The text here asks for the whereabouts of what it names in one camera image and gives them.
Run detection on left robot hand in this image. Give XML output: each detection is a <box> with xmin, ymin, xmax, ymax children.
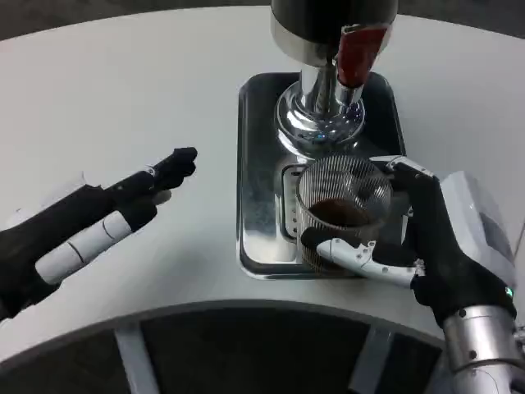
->
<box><xmin>0</xmin><ymin>146</ymin><xmax>199</xmax><ymax>321</ymax></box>

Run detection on steel drip tray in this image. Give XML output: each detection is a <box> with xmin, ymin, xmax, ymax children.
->
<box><xmin>237</xmin><ymin>72</ymin><xmax>412</xmax><ymax>282</ymax></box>

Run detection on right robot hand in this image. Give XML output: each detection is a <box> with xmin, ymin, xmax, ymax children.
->
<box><xmin>301</xmin><ymin>154</ymin><xmax>518</xmax><ymax>328</ymax></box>

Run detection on dark robot torso frame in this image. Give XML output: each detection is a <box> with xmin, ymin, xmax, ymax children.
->
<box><xmin>0</xmin><ymin>299</ymin><xmax>456</xmax><ymax>394</ymax></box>

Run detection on slotted steel drain grid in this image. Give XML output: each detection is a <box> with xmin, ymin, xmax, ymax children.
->
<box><xmin>281</xmin><ymin>163</ymin><xmax>313</xmax><ymax>240</ymax></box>

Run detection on red dispenser tap handle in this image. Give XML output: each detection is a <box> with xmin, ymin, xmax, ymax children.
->
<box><xmin>334</xmin><ymin>23</ymin><xmax>390</xmax><ymax>89</ymax></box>

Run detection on clear ribbed glass cup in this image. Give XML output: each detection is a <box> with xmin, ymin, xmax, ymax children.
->
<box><xmin>294</xmin><ymin>154</ymin><xmax>395</xmax><ymax>276</ymax></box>

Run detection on steel drink dispenser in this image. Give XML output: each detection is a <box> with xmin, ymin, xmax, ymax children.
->
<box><xmin>269</xmin><ymin>0</ymin><xmax>399</xmax><ymax>156</ymax></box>

